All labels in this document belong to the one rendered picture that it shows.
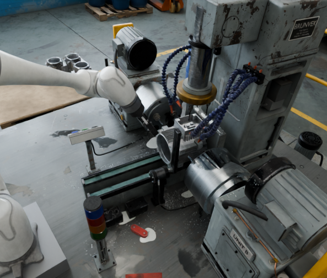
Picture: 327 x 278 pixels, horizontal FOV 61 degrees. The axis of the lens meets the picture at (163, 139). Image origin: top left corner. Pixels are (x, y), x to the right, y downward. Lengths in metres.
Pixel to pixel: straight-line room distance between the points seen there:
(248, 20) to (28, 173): 1.31
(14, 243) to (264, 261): 0.83
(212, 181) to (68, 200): 0.74
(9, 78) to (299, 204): 0.86
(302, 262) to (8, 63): 1.05
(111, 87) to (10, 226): 0.59
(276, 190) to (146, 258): 0.66
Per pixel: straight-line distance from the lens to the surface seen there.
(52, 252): 1.27
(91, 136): 1.41
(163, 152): 1.46
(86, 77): 1.17
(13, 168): 1.74
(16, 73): 0.85
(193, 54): 1.15
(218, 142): 1.34
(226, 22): 1.06
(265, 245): 0.99
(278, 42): 1.17
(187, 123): 1.37
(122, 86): 1.08
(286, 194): 0.90
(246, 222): 1.01
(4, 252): 1.17
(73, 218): 1.43
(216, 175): 1.12
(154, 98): 1.48
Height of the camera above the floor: 1.98
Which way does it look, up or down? 42 degrees down
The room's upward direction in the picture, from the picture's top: 4 degrees clockwise
